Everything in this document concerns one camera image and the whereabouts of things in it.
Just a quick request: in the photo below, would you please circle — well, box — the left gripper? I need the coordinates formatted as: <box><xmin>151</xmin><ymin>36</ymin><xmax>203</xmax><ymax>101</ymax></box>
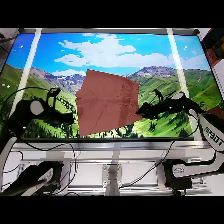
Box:
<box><xmin>53</xmin><ymin>111</ymin><xmax>76</xmax><ymax>127</ymax></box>

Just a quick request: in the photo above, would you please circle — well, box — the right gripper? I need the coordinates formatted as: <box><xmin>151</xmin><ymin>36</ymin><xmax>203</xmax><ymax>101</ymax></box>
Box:
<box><xmin>135</xmin><ymin>102</ymin><xmax>169</xmax><ymax>120</ymax></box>

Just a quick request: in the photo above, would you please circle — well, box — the red-brown garment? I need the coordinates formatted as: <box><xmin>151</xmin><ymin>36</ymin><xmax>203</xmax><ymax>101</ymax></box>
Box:
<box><xmin>75</xmin><ymin>68</ymin><xmax>144</xmax><ymax>137</ymax></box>

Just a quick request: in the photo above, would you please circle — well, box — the silver frame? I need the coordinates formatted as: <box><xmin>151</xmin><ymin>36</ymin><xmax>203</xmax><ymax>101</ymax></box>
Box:
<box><xmin>6</xmin><ymin>139</ymin><xmax>224</xmax><ymax>196</ymax></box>

